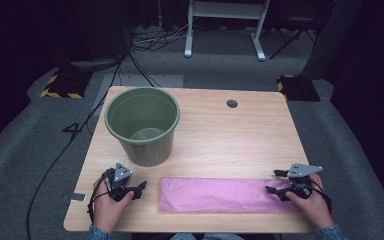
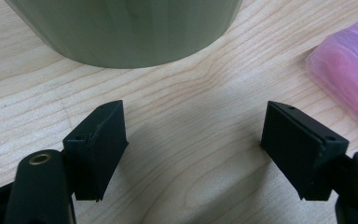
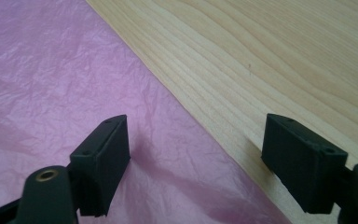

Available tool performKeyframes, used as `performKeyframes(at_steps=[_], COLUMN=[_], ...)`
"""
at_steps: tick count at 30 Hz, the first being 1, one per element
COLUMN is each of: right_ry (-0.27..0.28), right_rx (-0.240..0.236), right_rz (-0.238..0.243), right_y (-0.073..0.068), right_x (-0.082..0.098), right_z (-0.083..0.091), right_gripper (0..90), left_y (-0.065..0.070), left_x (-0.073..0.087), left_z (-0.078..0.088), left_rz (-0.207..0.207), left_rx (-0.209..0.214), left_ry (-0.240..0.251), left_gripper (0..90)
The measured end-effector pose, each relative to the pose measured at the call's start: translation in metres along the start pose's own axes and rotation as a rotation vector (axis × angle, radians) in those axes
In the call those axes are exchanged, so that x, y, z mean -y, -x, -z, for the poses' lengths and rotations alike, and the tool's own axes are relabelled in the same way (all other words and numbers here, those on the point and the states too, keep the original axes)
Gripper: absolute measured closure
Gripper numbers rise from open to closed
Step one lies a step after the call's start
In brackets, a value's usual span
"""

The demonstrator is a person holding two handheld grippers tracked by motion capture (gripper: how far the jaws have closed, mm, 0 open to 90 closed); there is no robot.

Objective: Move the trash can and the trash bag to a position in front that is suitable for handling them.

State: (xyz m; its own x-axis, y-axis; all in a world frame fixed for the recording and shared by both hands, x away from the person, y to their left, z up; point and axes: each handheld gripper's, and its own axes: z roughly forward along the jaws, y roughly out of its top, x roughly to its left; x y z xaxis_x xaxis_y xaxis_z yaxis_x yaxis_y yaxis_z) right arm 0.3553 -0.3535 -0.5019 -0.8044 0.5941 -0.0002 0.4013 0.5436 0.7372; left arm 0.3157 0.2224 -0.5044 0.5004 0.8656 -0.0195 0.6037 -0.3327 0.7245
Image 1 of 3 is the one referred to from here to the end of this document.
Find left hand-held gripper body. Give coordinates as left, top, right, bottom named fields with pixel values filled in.
left=101, top=162, right=134, bottom=203

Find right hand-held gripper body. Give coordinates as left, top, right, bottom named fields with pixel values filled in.
left=287, top=162, right=324, bottom=200

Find green plastic bin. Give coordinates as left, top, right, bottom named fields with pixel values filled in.
left=104, top=86, right=181, bottom=168

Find pink plastic bag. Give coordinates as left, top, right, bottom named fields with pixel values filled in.
left=158, top=176, right=303, bottom=214

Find person's left hand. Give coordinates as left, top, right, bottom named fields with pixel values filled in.
left=92, top=179, right=135, bottom=232

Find person's right hand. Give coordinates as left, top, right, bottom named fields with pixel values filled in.
left=285, top=173, right=335, bottom=230

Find person's legs in jeans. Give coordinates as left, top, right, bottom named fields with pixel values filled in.
left=169, top=232, right=245, bottom=240

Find black yellow striped stand base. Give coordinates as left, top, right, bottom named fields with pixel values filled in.
left=276, top=74, right=322, bottom=103
left=39, top=69, right=93, bottom=100

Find black tripod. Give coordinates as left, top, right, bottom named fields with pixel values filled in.
left=268, top=28, right=318, bottom=61

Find grey curtain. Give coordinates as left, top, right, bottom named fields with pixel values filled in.
left=300, top=0, right=364, bottom=81

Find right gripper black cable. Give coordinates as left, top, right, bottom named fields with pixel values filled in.
left=309, top=181, right=333, bottom=215

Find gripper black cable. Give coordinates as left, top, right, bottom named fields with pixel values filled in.
left=309, top=181, right=333, bottom=215
left=86, top=177, right=107, bottom=224

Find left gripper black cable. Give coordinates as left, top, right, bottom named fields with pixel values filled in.
left=86, top=177, right=107, bottom=224

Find long black floor cable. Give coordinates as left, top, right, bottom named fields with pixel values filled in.
left=25, top=54, right=127, bottom=240

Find tangle of floor cables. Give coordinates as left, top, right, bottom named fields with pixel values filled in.
left=131, top=22, right=195, bottom=53

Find desk with white frame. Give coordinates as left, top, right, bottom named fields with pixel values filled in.
left=183, top=0, right=271, bottom=62

